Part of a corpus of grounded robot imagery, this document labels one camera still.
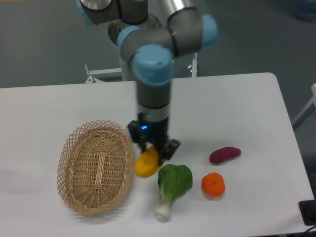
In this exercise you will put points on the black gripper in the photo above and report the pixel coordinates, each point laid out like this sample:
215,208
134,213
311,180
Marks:
144,131

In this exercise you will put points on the yellow mango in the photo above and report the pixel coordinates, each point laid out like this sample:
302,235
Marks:
147,163

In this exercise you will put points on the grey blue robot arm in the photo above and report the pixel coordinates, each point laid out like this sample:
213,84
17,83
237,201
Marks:
149,55

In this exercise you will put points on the woven wicker basket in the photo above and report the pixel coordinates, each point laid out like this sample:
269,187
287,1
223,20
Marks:
95,167

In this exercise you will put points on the green bok choy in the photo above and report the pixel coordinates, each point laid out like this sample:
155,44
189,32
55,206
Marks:
173,182

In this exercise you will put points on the purple sweet potato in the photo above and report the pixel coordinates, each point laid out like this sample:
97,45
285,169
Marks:
223,155

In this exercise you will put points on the orange tangerine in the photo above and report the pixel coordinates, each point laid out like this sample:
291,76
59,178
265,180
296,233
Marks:
213,184

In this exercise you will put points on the black device at table edge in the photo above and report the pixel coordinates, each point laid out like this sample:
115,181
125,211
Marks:
308,211

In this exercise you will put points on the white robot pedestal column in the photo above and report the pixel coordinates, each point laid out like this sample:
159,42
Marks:
126,66

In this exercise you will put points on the white frame at right edge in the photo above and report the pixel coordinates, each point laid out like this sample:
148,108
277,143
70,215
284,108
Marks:
306,111

